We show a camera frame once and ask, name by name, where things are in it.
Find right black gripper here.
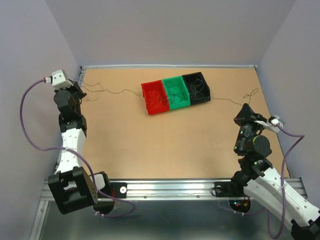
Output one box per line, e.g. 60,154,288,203
232,102,267,153

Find thin wire bundle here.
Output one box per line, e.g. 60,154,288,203
78,79,260,108

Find grey thin wire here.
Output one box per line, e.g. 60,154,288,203
188,77,208,98

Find black thin wire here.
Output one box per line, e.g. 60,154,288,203
167,81,187,103

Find orange thin wire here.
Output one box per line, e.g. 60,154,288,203
147,90,168,108

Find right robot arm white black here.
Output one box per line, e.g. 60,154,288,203
230,103,320,240

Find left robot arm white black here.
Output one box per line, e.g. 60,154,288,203
48,80,115,217

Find black plastic bin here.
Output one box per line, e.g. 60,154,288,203
182,72,211,106

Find green plastic bin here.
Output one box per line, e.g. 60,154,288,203
162,75,191,110

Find red plastic bin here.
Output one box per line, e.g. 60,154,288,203
141,80,170,115

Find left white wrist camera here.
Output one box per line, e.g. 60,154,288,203
51,69,74,90

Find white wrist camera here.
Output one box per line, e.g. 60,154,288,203
254,115,286,133
51,69,74,90

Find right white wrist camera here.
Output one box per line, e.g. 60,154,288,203
254,115,286,133

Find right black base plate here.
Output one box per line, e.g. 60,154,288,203
211,181,246,198

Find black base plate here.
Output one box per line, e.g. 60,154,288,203
96,181,128,199
211,181,246,198

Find aluminium mounting rail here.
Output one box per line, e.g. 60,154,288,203
41,177,308,201

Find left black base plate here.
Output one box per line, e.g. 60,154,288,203
96,181,128,199

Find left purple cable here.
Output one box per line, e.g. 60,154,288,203
19,78,136,219

